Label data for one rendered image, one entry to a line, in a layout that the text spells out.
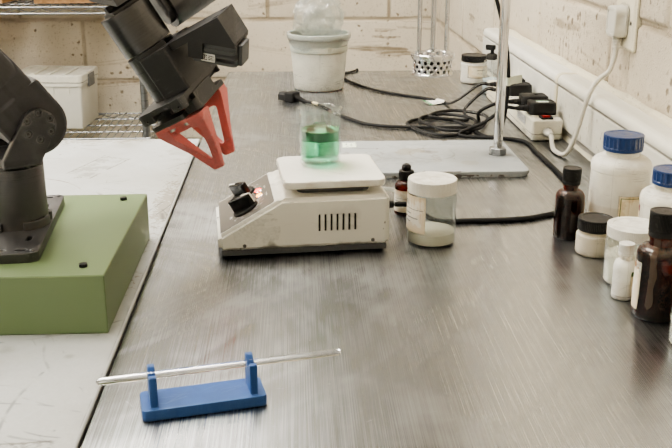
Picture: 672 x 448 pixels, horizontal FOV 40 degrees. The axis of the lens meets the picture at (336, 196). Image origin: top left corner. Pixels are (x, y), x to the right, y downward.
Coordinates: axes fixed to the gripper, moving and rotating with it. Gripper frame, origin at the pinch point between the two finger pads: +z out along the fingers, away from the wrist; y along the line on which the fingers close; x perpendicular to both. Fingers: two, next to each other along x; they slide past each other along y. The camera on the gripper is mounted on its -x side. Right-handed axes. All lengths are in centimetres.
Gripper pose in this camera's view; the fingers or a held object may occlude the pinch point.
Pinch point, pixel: (221, 154)
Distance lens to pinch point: 107.5
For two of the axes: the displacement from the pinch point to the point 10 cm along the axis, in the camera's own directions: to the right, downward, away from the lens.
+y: 2.5, -5.1, 8.2
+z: 5.0, 7.9, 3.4
